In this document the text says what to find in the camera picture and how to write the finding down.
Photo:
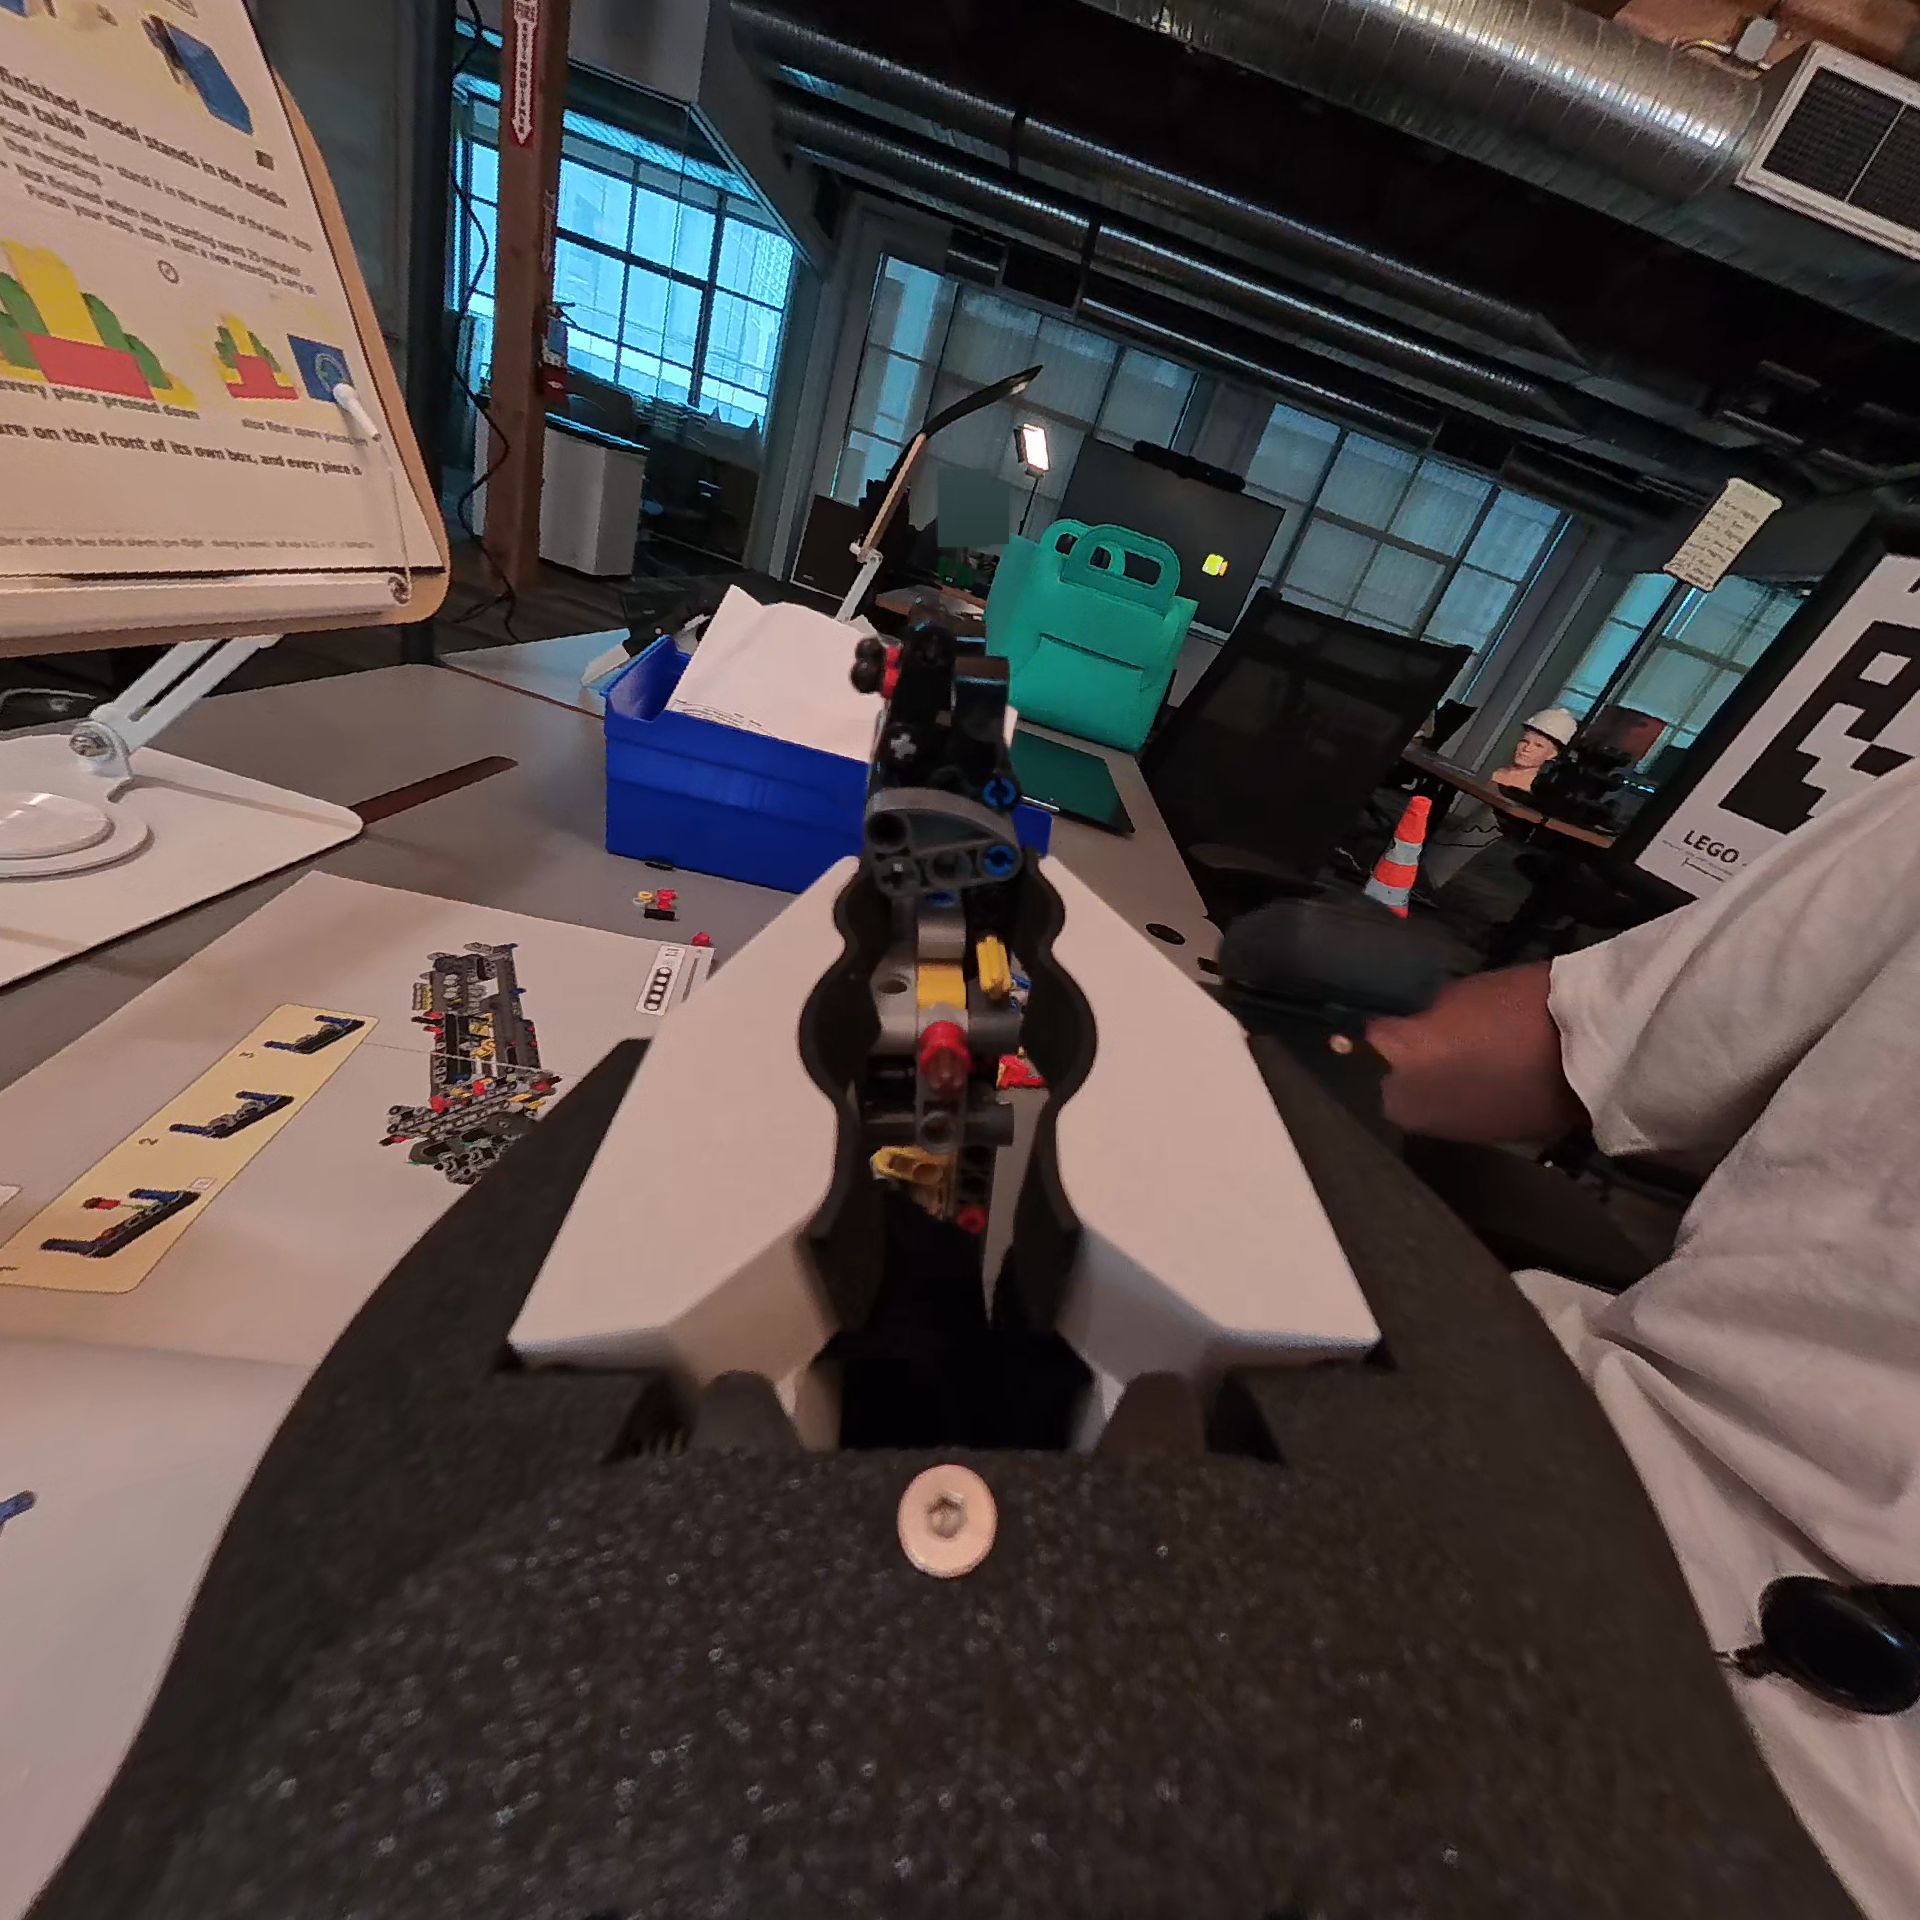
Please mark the crumpled white paper bags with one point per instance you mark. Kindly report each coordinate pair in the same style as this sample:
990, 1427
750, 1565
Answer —
763, 676

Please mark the dark green mat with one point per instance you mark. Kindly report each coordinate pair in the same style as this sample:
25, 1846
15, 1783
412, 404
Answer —
1072, 781

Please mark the lego instruction booklet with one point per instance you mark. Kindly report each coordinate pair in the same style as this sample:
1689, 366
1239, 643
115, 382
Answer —
225, 1320

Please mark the wall calendar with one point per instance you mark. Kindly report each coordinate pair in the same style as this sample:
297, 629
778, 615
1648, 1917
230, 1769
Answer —
1722, 533

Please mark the curved black and wood stand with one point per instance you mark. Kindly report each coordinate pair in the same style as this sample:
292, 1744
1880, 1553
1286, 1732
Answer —
884, 511

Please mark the red fire extinguisher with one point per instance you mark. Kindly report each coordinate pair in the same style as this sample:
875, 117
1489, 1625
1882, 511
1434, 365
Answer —
554, 353

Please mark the black mesh office chair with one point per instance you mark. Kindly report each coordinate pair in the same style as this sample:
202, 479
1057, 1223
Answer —
1289, 750

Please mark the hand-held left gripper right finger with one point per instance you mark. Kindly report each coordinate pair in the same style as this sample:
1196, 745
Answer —
1200, 1185

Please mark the large black wall screen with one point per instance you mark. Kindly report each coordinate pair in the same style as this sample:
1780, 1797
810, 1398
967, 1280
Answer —
1170, 511

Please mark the printed instruction sheet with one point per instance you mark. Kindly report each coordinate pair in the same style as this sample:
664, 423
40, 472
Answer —
148, 301

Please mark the black and white marker sign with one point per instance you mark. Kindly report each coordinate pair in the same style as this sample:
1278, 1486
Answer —
1800, 750

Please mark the teal felt bag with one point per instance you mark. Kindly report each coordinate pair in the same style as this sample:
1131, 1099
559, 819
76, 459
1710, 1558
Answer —
1095, 662

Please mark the grid pane window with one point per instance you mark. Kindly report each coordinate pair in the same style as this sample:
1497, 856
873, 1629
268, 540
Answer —
660, 285

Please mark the grey lego chassis assembly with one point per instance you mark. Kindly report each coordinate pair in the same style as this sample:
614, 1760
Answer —
937, 901

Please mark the silver ventilation duct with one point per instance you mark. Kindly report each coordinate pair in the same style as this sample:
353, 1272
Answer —
1499, 76

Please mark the red and white sign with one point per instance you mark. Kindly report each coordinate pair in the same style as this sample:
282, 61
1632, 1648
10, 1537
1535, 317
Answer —
522, 67

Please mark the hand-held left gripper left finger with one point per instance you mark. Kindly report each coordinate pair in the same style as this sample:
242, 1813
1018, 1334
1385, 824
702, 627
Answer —
691, 1185

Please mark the white cabinet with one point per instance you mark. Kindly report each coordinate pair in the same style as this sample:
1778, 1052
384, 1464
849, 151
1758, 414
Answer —
585, 494

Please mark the person's right forearm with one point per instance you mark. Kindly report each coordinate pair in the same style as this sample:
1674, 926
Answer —
1483, 1051

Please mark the orange traffic cone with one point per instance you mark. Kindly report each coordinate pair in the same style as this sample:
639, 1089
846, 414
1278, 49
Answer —
1399, 870

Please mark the white ceiling vent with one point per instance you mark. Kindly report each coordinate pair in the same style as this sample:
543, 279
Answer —
1839, 142

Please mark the blue plastic bin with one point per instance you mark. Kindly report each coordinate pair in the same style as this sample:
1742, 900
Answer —
721, 809

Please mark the mannequin head white helmet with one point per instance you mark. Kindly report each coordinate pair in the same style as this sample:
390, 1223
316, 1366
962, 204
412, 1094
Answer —
1540, 743

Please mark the small bright light panel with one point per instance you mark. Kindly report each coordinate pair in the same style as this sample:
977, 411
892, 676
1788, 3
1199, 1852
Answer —
1032, 451

